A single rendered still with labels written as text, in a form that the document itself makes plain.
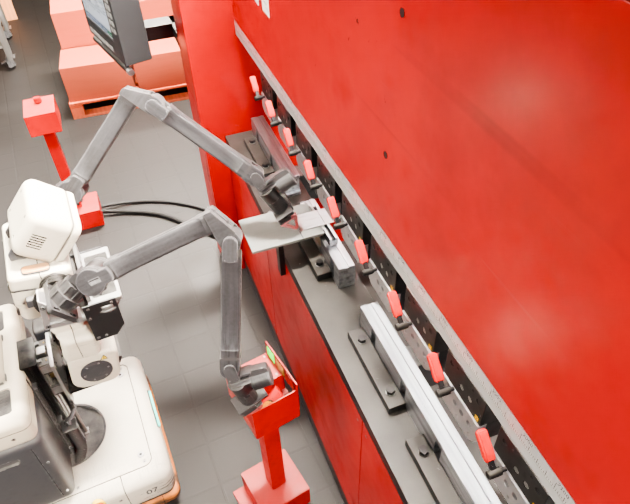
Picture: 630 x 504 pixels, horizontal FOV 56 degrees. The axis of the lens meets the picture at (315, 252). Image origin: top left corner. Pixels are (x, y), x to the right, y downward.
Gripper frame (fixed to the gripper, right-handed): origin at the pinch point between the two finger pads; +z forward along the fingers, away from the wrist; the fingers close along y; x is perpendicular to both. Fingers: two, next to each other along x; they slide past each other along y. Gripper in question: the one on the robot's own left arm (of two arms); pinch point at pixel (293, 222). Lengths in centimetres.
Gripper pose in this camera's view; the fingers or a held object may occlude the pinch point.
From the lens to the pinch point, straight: 211.6
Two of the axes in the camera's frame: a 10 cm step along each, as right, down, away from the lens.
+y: -3.4, -6.4, 6.9
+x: -8.2, 5.6, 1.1
